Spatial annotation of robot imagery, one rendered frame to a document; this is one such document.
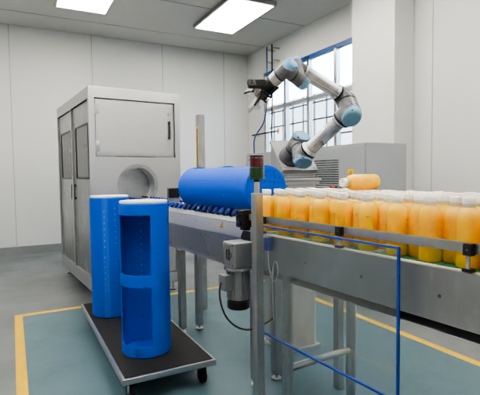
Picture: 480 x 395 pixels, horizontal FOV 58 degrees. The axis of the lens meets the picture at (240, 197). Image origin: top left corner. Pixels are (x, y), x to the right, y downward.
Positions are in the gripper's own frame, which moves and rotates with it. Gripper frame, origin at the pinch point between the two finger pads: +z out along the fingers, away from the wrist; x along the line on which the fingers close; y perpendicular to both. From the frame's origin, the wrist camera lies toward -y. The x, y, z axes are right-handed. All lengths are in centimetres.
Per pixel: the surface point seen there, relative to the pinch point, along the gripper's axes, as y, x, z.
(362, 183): 14, -76, -41
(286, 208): 1, -74, -9
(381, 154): 185, 46, 6
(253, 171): -25, -68, -16
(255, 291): -9, -108, 11
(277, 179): 25.5, -37.6, 9.8
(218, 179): 10.6, -23.4, 40.6
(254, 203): -20, -78, -8
